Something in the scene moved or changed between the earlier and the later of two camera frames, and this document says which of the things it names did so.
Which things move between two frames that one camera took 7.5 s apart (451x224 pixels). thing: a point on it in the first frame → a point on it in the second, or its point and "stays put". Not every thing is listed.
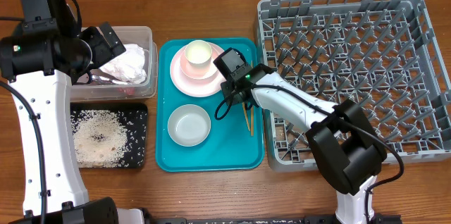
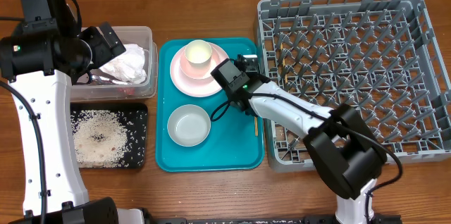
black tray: [134, 116] stays put
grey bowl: [189, 125] stays put
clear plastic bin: [101, 87] stays put
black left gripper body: [101, 52] stays put
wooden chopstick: [251, 113] → [256, 127]
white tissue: [129, 67] stays put
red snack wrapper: [126, 90] → [96, 79]
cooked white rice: [100, 139] stays put
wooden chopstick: [246, 116] → [283, 63]
